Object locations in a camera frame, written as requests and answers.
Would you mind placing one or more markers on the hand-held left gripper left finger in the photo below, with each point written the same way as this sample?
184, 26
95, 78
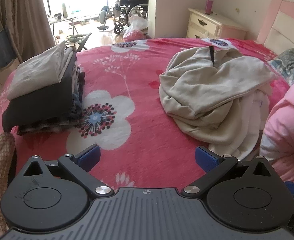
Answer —
89, 156

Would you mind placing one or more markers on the cream nightstand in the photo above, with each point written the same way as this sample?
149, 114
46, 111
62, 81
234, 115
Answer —
207, 22

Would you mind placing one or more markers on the white and red plastic bag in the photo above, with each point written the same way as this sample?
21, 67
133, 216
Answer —
137, 26

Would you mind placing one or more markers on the stack of folded clothes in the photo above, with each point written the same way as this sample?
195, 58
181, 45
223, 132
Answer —
44, 97

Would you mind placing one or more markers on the pink floral blanket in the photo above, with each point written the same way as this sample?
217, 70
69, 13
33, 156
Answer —
142, 85

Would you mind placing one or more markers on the small glass table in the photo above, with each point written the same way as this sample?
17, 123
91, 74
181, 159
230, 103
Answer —
62, 20

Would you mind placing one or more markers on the pink cup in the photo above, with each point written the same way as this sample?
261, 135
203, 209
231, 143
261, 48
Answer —
208, 7

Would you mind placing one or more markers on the dark folding rack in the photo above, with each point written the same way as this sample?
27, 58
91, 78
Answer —
83, 41

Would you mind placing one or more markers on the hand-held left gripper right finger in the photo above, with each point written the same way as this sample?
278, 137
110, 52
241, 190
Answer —
207, 158

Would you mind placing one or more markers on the beige curtain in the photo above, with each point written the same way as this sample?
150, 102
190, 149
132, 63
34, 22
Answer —
24, 10

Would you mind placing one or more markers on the grey chair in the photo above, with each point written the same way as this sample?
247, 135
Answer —
103, 15

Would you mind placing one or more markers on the pink bed headboard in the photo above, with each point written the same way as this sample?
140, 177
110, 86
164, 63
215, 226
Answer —
287, 27

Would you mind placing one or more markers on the white garment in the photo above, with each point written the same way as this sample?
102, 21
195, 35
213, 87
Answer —
249, 130

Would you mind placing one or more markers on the black wheelchair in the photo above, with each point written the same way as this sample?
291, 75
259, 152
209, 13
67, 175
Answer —
129, 5

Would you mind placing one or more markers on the beige zip hoodie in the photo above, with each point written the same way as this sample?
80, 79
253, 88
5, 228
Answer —
212, 85

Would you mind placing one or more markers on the blue-grey patterned pillow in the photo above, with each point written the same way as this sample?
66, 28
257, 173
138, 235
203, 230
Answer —
292, 62

